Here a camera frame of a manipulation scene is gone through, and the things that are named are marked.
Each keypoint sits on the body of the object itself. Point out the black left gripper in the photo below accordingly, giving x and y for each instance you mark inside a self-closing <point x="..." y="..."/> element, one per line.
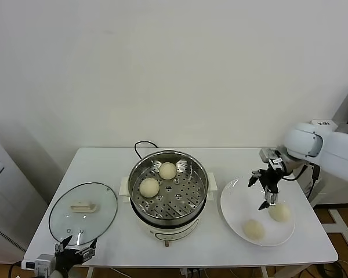
<point x="66" y="258"/>

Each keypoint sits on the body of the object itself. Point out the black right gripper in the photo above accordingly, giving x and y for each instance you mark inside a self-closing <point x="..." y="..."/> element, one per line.
<point x="272" y="178"/>

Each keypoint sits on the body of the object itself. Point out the white steamed baozi bun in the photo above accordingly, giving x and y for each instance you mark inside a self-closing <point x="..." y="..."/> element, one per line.
<point x="149" y="187"/>
<point x="253" y="229"/>
<point x="167" y="170"/>
<point x="280" y="213"/>

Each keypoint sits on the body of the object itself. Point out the glass pot lid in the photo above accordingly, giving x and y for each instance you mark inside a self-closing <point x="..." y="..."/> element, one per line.
<point x="84" y="208"/>

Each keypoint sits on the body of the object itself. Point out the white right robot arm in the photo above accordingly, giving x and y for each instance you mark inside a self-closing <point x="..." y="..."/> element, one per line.
<point x="330" y="147"/>

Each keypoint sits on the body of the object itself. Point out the perforated steel steamer basket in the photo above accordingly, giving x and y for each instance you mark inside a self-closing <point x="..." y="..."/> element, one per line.
<point x="179" y="202"/>

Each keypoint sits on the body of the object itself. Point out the white round plate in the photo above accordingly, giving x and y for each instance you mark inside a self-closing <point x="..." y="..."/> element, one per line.
<point x="237" y="202"/>

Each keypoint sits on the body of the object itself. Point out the black power adapter brick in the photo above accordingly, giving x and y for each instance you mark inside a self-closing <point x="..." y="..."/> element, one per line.
<point x="316" y="173"/>

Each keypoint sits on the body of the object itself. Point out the white cabinet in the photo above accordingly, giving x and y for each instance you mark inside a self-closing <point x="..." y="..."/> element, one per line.
<point x="5" y="197"/>

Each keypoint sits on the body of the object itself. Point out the white side desk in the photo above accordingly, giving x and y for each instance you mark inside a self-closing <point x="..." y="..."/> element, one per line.
<point x="340" y="228"/>

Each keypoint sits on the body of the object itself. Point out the cream electric cooker base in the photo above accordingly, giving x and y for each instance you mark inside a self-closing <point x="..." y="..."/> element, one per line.
<point x="174" y="235"/>

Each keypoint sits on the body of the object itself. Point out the grey computer mouse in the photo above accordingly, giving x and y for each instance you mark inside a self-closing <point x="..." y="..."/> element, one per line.
<point x="345" y="128"/>

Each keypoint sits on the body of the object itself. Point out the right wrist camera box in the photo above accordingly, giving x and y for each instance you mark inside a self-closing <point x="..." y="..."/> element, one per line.
<point x="269" y="156"/>

